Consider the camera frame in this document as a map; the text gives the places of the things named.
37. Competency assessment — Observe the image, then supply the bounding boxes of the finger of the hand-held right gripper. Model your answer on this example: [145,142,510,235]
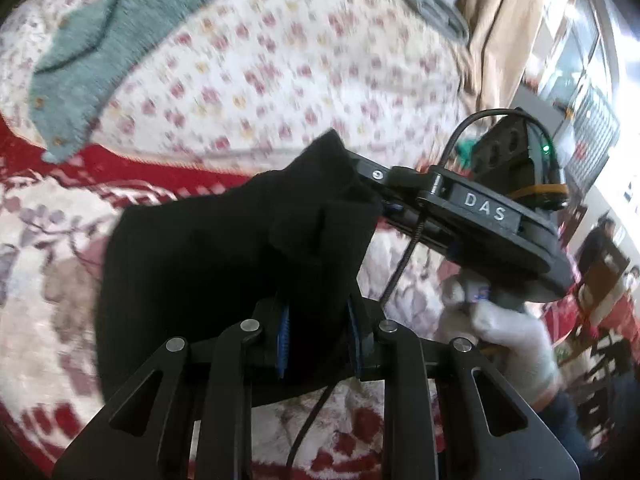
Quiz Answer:
[345,147,401,193]
[377,199,446,247]

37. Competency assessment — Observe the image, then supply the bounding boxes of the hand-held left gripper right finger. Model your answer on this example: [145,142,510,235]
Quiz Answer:
[345,297,581,480]

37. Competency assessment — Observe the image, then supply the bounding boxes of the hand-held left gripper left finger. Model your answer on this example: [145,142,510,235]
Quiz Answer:
[52,300,293,480]

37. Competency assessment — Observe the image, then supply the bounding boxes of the black pants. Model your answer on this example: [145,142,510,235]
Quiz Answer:
[95,127,386,408]

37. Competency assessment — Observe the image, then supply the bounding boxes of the person's right hand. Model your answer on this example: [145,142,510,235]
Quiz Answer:
[440,272,563,411]

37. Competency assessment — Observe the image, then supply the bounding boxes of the floral print quilt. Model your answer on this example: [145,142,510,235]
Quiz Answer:
[0,0,473,176]

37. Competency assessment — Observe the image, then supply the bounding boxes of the wooden chair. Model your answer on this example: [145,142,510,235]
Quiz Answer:
[577,237,632,341]

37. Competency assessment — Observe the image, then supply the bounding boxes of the grey cloth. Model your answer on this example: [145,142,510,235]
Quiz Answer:
[380,0,471,43]

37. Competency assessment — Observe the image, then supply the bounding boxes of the beige curtain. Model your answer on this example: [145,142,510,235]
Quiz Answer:
[452,0,551,116]

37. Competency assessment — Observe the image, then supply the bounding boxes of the red and white floral blanket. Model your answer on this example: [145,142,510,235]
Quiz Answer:
[0,110,576,480]

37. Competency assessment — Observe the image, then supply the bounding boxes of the teal fleece garment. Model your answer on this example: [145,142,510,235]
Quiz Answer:
[27,0,266,163]

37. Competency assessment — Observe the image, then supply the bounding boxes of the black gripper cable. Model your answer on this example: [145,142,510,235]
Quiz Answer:
[285,109,531,480]

